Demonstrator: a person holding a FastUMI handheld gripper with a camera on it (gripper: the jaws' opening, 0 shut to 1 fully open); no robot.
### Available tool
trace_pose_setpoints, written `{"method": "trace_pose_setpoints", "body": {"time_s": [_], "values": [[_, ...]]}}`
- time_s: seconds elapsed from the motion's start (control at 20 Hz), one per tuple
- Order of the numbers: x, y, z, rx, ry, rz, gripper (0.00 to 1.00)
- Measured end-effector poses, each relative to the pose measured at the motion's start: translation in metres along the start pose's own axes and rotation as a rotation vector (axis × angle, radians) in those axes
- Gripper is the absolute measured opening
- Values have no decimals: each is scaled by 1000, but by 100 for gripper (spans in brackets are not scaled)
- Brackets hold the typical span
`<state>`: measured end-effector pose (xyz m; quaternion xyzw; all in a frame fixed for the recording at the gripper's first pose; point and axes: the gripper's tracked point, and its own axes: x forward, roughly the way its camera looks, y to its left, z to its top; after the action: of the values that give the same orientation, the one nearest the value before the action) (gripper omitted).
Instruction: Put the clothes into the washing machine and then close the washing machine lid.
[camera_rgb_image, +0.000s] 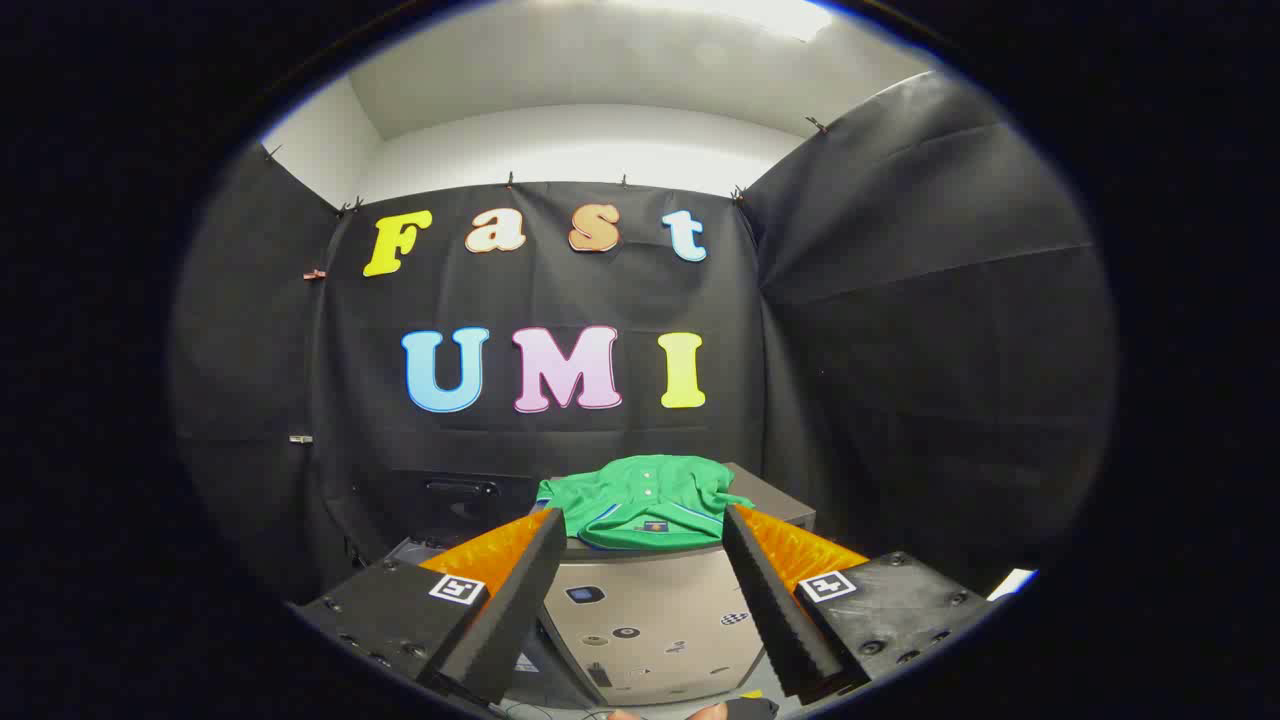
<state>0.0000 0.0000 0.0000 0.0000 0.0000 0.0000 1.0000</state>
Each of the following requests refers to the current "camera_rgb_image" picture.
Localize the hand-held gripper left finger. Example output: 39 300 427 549
293 506 568 706

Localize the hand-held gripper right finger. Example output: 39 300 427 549
722 504 998 699

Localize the grey washing machine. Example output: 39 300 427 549
350 468 561 601

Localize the green polo shirt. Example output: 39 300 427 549
535 455 756 552

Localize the grey cabinet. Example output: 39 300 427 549
540 462 817 707

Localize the black backdrop cloth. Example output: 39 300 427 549
170 70 1116 601

